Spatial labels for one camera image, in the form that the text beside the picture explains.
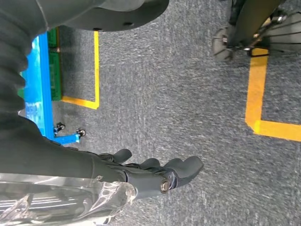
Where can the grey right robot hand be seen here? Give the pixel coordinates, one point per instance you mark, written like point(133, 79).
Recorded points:
point(59, 162)

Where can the small blue rack on casters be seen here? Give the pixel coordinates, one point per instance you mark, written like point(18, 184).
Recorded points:
point(45, 93)

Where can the green plastic crate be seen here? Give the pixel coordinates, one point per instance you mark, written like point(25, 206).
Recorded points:
point(55, 75)

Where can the ribbed right robot arm sleeve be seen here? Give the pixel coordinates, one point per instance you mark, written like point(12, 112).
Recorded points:
point(11, 71)

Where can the black robot caster wheel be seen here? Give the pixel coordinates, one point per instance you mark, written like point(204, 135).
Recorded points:
point(247, 25)

